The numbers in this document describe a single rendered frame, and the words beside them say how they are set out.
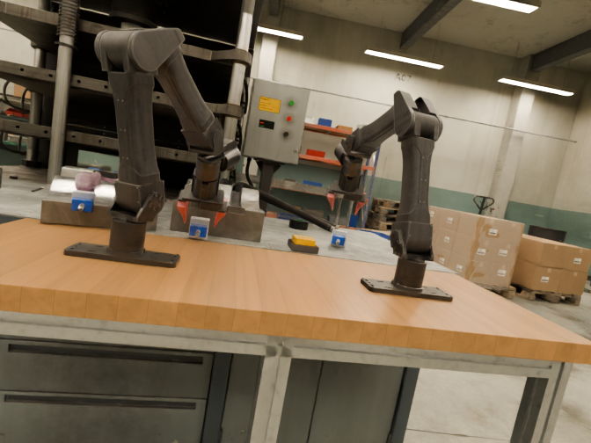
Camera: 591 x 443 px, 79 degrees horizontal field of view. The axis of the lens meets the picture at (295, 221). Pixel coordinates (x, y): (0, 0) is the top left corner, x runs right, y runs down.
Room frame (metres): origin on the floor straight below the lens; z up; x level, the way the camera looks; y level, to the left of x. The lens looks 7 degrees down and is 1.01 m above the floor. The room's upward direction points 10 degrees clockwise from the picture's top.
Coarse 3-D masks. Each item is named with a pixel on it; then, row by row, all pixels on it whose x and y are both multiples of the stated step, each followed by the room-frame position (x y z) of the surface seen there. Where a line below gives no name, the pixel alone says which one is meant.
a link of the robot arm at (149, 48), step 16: (144, 32) 0.62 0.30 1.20; (160, 32) 0.65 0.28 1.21; (176, 32) 0.68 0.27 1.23; (96, 48) 0.63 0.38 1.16; (128, 48) 0.60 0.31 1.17; (144, 48) 0.62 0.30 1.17; (160, 48) 0.65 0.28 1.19; (176, 48) 0.68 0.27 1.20; (144, 64) 0.62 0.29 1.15; (160, 64) 0.65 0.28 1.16; (176, 64) 0.71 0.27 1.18; (160, 80) 0.73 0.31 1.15; (176, 80) 0.72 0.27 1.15; (192, 80) 0.76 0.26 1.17; (176, 96) 0.74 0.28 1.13; (192, 96) 0.76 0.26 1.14; (192, 112) 0.77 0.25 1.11; (208, 112) 0.81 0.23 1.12; (192, 128) 0.81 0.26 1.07; (208, 128) 0.81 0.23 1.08; (192, 144) 0.85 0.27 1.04; (208, 144) 0.82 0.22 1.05
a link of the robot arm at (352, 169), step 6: (348, 156) 1.12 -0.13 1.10; (354, 156) 1.11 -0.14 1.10; (348, 162) 1.10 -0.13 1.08; (354, 162) 1.10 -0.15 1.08; (360, 162) 1.11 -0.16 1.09; (348, 168) 1.11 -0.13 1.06; (354, 168) 1.11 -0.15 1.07; (360, 168) 1.12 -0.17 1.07; (348, 174) 1.12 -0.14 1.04; (354, 174) 1.12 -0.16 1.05
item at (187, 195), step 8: (200, 184) 0.87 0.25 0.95; (208, 184) 0.88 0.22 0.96; (216, 184) 0.90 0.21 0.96; (184, 192) 0.90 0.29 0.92; (192, 192) 0.91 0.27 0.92; (200, 192) 0.89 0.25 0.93; (208, 192) 0.89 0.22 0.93; (184, 200) 0.89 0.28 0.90; (192, 200) 0.89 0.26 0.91; (200, 200) 0.89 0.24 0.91; (208, 200) 0.90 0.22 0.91; (216, 200) 0.91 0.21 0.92
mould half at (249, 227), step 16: (224, 192) 1.28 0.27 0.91; (256, 192) 1.34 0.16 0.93; (176, 208) 1.00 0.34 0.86; (192, 208) 1.01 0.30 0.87; (256, 208) 1.12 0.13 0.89; (176, 224) 1.00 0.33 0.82; (224, 224) 1.03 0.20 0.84; (240, 224) 1.04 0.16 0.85; (256, 224) 1.05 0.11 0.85; (256, 240) 1.05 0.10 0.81
